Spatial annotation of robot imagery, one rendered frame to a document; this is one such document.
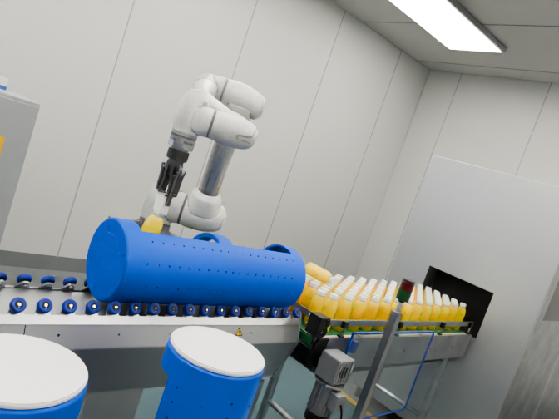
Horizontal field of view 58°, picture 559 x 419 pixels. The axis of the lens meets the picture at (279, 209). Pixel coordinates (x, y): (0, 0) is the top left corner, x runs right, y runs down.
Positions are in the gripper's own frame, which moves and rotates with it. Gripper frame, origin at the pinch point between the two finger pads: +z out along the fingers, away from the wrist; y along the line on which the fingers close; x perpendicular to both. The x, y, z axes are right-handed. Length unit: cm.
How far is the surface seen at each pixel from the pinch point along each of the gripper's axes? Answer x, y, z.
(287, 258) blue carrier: 62, 9, 11
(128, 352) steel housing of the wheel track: -4, 14, 50
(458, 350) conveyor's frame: 235, 23, 53
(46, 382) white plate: -53, 63, 27
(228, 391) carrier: -5, 65, 33
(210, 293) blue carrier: 22.7, 13.8, 26.6
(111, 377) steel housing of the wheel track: -4, 10, 61
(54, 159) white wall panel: 63, -274, 34
